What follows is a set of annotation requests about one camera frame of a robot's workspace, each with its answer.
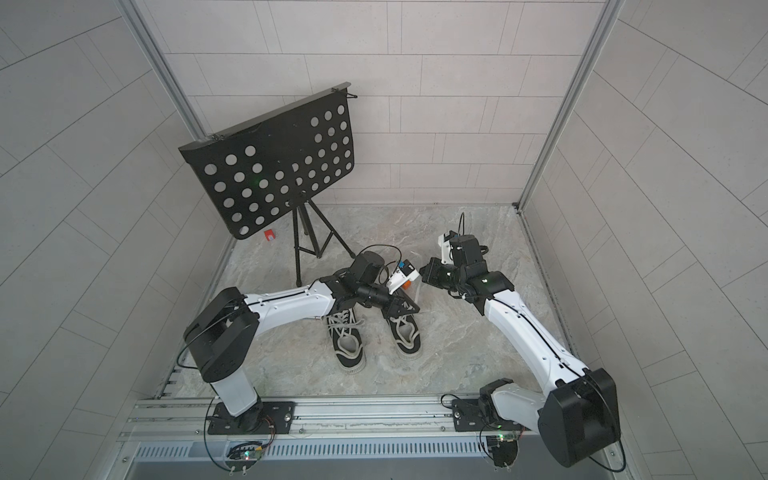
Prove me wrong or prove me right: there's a black perforated music stand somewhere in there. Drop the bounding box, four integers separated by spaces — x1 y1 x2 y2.
179 82 355 258

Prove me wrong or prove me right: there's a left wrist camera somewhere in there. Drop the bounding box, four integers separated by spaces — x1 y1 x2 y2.
386 260 420 294

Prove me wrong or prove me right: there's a green circuit board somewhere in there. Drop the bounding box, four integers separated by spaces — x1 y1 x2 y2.
485 435 519 469
227 442 265 462

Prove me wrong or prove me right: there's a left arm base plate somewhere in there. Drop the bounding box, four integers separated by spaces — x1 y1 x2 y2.
206 401 296 435

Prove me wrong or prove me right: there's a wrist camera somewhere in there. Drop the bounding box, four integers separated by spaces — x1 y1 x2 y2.
386 260 420 294
438 231 458 265

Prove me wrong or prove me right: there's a left green circuit board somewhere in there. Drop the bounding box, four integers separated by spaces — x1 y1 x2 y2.
227 442 265 462

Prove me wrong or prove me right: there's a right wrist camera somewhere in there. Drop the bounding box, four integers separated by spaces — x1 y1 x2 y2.
438 231 458 265

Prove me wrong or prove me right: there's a black canvas sneaker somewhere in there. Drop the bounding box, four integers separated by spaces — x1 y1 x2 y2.
324 309 365 374
387 314 422 358

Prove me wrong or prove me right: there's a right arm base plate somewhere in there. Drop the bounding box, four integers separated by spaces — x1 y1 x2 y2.
450 397 521 433

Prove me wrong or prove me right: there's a right green circuit board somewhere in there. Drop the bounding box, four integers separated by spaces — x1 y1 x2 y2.
485 435 519 469

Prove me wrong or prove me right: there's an aluminium rail frame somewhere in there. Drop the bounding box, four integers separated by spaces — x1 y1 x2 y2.
118 394 493 442

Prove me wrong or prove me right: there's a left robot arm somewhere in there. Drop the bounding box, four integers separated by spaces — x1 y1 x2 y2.
183 251 421 418

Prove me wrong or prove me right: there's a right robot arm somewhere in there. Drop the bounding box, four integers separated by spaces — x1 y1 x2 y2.
420 231 621 467

